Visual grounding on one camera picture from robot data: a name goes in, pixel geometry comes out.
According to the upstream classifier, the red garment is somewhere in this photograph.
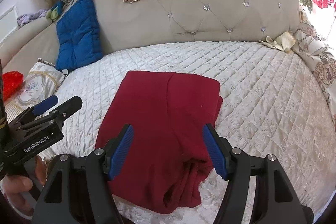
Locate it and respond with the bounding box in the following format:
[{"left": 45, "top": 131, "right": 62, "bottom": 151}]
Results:
[{"left": 96, "top": 71, "right": 223, "bottom": 214}]

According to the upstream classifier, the person's left hand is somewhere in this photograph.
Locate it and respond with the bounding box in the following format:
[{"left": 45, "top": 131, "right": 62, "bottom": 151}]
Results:
[{"left": 2, "top": 156, "right": 47, "bottom": 215}]

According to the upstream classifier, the embroidered pillow left side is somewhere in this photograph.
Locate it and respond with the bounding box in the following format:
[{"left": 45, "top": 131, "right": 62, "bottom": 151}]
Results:
[{"left": 5, "top": 61, "right": 66, "bottom": 123}]

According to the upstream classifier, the red plastic bag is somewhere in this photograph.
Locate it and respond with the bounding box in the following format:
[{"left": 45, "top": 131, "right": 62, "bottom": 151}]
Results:
[{"left": 2, "top": 71, "right": 23, "bottom": 101}]

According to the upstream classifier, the blue quilted cushion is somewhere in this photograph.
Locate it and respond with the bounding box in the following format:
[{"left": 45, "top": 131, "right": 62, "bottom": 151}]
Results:
[{"left": 55, "top": 0, "right": 102, "bottom": 71}]

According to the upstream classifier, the white quilted bed cover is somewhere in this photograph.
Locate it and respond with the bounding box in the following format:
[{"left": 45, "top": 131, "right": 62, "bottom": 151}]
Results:
[{"left": 44, "top": 42, "right": 335, "bottom": 223}]

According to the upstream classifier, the purple cloth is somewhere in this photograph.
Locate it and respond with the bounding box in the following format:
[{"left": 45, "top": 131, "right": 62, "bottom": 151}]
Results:
[{"left": 17, "top": 9, "right": 48, "bottom": 27}]

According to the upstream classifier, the green and blue toy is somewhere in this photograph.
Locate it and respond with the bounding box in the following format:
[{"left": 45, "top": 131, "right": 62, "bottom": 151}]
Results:
[{"left": 46, "top": 1, "right": 65, "bottom": 22}]

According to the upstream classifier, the cream crumpled cloth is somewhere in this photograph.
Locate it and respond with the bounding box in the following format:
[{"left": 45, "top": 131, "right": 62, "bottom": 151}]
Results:
[{"left": 259, "top": 31, "right": 296, "bottom": 53}]

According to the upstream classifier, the floral bedspread right side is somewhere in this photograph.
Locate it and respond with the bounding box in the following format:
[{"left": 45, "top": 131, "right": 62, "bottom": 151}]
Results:
[{"left": 292, "top": 23, "right": 336, "bottom": 122}]

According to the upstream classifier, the beige tufted headboard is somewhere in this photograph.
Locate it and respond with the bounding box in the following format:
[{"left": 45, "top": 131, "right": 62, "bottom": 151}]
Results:
[{"left": 0, "top": 0, "right": 302, "bottom": 75}]

